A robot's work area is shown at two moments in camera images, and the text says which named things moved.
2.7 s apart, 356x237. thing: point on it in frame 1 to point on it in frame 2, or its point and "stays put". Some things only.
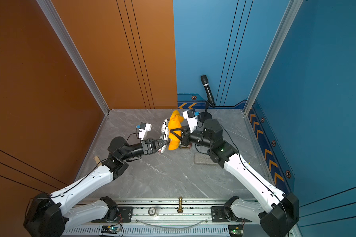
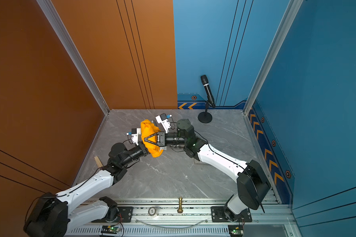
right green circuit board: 236,230 stays put
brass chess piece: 180,209 stays put
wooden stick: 98,161 stays put
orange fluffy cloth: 174,122 to 147,129
